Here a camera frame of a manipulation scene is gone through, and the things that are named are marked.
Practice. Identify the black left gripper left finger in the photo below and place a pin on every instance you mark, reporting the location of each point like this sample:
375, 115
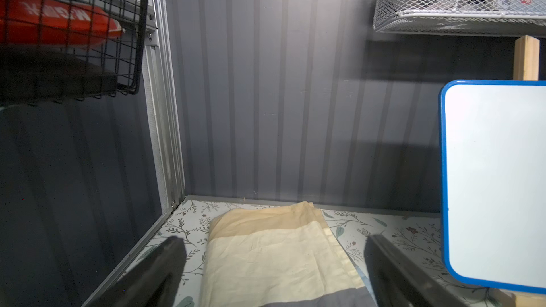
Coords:
153, 282

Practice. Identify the white mesh wall basket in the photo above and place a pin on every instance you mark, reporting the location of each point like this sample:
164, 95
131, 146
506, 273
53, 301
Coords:
461, 17

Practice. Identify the red snack package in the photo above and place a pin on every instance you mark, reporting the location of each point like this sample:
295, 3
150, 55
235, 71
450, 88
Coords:
56, 23

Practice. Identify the black wire wall basket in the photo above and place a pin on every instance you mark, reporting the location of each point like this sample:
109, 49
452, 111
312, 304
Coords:
55, 50

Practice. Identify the beige grey striped pillowcase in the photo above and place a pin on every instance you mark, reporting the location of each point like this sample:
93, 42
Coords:
282, 256

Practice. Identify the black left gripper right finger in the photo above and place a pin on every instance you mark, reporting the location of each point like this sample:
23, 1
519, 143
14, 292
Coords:
398, 281

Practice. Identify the blue framed whiteboard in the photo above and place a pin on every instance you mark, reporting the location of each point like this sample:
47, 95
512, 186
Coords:
492, 144

